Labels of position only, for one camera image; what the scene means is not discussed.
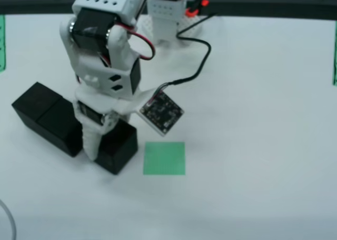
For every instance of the black cube block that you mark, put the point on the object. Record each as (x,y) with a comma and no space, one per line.
(58,124)
(118,150)
(31,100)

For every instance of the green striped square marker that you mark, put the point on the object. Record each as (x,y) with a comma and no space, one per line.
(164,158)

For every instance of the green strip with arrows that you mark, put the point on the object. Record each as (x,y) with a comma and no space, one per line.
(334,53)
(2,40)

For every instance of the black and orange clamp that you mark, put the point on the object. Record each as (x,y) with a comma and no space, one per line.
(197,4)

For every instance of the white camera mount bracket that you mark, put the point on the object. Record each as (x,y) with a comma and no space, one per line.
(131,103)

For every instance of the small black camera board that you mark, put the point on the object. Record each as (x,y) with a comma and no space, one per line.
(162,113)

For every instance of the white honeycomb base plate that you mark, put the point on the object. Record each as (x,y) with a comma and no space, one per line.
(192,24)

